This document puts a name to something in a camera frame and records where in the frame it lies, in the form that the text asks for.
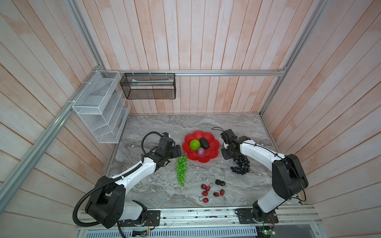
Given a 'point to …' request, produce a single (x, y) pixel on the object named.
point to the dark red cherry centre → (216, 194)
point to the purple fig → (201, 151)
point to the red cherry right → (222, 193)
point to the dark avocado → (204, 143)
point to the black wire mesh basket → (149, 86)
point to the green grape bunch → (181, 167)
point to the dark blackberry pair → (218, 182)
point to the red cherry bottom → (205, 200)
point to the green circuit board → (139, 233)
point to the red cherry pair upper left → (204, 186)
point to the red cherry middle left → (205, 193)
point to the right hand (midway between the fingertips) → (228, 153)
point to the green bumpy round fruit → (195, 145)
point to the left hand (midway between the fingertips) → (175, 152)
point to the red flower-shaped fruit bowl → (200, 146)
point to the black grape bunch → (243, 164)
